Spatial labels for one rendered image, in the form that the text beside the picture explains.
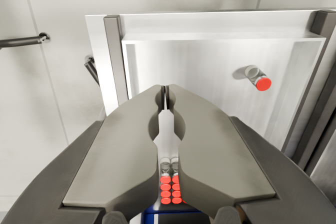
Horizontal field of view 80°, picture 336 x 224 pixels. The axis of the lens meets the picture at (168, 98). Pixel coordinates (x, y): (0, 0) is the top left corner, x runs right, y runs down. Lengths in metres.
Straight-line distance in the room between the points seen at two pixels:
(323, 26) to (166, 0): 0.92
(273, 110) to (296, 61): 0.09
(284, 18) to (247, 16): 0.05
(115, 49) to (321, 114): 0.35
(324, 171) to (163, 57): 0.45
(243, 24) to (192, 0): 0.88
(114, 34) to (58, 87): 1.22
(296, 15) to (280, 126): 0.18
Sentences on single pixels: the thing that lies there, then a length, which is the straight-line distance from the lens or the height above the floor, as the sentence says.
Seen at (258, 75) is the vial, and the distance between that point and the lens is 0.31.
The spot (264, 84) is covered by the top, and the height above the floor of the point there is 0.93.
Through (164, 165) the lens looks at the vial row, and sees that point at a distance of 0.41.
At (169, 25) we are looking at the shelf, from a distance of 0.30.
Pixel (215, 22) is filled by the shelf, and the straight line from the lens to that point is 0.30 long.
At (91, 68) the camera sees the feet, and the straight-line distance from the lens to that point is 1.25.
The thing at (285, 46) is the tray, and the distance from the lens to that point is 0.35.
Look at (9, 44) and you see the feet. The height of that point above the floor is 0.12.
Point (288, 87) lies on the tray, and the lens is 0.39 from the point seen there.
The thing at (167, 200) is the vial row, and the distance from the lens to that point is 0.46.
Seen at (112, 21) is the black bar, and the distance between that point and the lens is 0.28.
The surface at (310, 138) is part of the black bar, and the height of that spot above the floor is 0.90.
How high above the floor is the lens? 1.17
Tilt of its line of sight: 58 degrees down
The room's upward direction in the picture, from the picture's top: 176 degrees clockwise
